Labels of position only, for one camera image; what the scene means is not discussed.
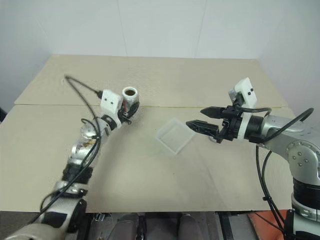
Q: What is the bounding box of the beige table cover sheet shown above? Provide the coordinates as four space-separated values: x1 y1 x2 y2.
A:
0 103 308 213
13 54 290 109

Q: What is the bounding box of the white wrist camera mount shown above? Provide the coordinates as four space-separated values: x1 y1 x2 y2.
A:
100 89 124 131
227 77 259 141

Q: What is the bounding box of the dark rounded shape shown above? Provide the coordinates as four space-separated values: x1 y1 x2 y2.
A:
112 213 140 240
178 213 201 240

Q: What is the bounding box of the clear square plastic container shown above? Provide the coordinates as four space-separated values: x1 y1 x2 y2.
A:
155 118 196 157

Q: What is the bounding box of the silver can with red stripe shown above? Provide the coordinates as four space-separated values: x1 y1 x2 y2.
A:
121 86 141 114

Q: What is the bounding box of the black table frame bar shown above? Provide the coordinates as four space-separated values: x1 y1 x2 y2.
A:
218 211 235 240

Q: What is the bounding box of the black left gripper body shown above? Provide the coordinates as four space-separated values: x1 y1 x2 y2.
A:
118 103 140 126

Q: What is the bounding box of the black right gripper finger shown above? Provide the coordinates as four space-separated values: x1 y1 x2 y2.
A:
185 119 221 138
200 106 226 120

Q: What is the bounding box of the orange-red cloth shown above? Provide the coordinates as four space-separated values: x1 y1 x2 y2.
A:
246 209 296 240

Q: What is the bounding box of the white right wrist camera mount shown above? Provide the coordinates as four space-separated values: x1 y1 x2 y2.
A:
227 77 259 141

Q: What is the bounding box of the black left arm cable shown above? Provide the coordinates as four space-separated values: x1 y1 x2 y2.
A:
23 74 104 226

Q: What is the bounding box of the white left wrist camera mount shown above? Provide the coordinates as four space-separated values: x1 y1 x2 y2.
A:
100 89 124 131

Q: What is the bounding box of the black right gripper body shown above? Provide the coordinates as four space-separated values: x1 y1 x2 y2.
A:
214 105 245 145

